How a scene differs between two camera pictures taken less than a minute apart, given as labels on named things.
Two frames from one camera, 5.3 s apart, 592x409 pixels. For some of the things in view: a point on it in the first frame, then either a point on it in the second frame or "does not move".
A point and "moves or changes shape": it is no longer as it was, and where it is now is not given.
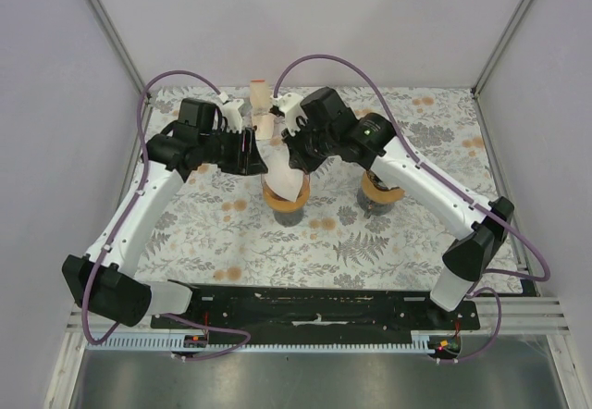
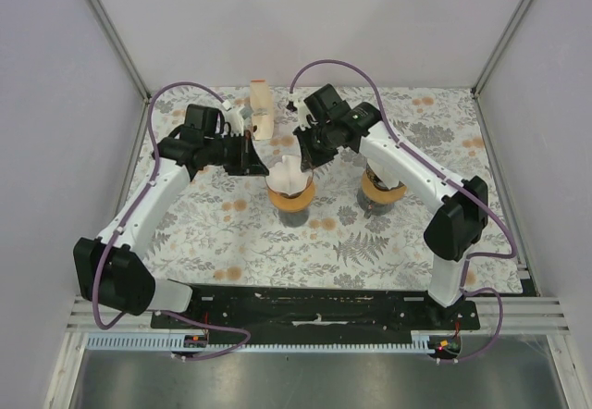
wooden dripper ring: [376, 191] does not move
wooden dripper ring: [280, 204] moves or changes shape
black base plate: [326, 309] does not move
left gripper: [250, 162] does not move
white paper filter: [281, 179] moves or changes shape
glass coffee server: [370, 206] does not move
